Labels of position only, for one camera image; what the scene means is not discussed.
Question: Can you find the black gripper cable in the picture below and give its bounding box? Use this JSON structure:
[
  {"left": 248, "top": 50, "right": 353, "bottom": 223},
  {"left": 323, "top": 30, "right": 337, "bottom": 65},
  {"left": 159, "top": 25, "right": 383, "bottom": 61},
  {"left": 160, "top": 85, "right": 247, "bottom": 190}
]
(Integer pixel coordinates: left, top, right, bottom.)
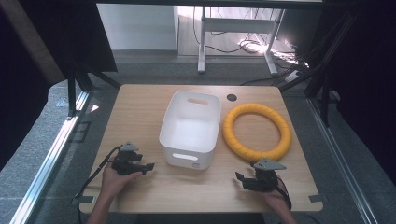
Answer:
[
  {"left": 275, "top": 175, "right": 293, "bottom": 210},
  {"left": 74, "top": 145, "right": 123, "bottom": 200}
]

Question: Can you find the white metal desk frame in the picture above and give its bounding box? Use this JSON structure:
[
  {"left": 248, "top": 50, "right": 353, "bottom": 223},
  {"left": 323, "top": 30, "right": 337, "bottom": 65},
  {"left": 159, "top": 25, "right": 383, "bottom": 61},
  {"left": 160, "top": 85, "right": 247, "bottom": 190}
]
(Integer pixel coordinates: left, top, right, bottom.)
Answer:
[{"left": 197, "top": 5, "right": 286, "bottom": 77}]

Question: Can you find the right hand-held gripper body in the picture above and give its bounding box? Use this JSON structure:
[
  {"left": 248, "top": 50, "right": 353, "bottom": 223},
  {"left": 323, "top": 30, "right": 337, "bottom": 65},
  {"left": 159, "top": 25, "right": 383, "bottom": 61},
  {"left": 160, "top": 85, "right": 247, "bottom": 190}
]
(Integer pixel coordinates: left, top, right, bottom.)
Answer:
[{"left": 248, "top": 157, "right": 288, "bottom": 192}]

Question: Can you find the black curtain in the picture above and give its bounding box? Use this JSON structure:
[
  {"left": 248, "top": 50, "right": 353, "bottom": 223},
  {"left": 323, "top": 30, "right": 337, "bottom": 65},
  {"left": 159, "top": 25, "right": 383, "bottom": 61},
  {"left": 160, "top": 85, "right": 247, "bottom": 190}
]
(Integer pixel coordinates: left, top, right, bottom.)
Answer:
[{"left": 279, "top": 0, "right": 396, "bottom": 185}]

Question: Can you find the person's right hand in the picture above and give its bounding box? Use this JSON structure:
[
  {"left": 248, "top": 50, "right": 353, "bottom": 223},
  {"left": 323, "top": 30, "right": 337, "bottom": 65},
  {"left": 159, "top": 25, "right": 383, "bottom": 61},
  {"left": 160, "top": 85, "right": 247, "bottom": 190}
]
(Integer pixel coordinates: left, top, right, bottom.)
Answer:
[{"left": 262, "top": 177, "right": 292, "bottom": 213}]

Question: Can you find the black metal stand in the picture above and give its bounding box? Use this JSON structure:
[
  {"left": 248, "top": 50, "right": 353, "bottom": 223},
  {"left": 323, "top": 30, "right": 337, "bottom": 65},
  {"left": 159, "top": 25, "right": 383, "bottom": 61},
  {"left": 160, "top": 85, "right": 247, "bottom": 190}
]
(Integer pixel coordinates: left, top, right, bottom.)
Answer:
[
  {"left": 64, "top": 59, "right": 122, "bottom": 119},
  {"left": 274, "top": 12, "right": 359, "bottom": 127}
]

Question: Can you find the aluminium floor rail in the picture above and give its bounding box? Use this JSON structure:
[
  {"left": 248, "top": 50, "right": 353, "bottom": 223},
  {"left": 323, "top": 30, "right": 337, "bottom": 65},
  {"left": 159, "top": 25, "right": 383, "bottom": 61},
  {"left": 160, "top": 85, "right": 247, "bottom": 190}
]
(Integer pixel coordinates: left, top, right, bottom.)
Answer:
[
  {"left": 306, "top": 97, "right": 379, "bottom": 224},
  {"left": 8, "top": 91, "right": 92, "bottom": 224}
]

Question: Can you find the tangle of floor cables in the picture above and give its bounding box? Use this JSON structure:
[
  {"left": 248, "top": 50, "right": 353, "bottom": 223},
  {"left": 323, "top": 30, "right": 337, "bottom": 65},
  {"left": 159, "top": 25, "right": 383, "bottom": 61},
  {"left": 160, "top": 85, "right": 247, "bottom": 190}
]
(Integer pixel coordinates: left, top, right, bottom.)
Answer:
[{"left": 191, "top": 6, "right": 311, "bottom": 87}]

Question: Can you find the grey tape piece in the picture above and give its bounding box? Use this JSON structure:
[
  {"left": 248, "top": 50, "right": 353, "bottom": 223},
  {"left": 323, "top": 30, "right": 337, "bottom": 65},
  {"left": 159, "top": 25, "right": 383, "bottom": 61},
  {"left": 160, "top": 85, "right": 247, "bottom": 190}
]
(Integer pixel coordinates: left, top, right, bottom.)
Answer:
[{"left": 307, "top": 193, "right": 325, "bottom": 203}]

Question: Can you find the white power strip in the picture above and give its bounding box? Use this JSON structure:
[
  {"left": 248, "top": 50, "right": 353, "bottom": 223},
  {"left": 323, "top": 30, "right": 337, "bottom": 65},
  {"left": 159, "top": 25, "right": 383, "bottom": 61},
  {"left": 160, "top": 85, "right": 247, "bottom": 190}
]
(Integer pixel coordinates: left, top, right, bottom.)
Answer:
[{"left": 283, "top": 69, "right": 303, "bottom": 84}]

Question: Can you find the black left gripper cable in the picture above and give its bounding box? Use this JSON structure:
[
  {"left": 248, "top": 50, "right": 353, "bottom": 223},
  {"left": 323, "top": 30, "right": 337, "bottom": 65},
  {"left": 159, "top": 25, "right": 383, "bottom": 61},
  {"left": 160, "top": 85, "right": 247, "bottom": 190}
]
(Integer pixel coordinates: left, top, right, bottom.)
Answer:
[{"left": 74, "top": 145, "right": 123, "bottom": 200}]

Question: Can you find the person's left hand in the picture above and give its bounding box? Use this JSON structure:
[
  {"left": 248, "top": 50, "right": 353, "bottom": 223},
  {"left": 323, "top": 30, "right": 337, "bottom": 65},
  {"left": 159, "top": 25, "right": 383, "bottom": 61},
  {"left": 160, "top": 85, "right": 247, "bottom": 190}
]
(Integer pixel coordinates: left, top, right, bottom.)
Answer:
[{"left": 100, "top": 161, "right": 143, "bottom": 201}]

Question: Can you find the yellow foam ring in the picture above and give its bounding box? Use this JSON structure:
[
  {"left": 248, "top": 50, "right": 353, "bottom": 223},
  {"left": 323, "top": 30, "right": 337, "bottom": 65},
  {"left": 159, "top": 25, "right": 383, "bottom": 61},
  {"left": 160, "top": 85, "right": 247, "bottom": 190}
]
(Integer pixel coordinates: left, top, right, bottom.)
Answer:
[{"left": 221, "top": 103, "right": 293, "bottom": 163}]

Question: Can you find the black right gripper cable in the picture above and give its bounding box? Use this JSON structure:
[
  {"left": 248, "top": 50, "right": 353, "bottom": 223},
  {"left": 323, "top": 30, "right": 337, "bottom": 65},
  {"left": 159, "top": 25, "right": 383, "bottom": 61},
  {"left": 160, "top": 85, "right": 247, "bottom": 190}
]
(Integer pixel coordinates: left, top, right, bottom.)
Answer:
[{"left": 275, "top": 175, "right": 293, "bottom": 210}]

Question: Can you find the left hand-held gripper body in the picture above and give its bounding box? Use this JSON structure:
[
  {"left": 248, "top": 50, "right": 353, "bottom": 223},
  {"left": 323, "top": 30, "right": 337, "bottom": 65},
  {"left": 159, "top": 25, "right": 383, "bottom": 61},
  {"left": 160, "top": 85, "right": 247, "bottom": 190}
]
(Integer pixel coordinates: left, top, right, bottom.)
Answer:
[{"left": 111, "top": 141, "right": 144, "bottom": 176}]

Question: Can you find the white plastic basket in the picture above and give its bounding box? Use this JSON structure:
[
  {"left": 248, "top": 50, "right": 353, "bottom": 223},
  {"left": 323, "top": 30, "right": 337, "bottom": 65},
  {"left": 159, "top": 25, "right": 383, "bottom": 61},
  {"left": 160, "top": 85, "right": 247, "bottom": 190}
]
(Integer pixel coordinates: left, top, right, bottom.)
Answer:
[{"left": 159, "top": 90, "right": 222, "bottom": 171}]

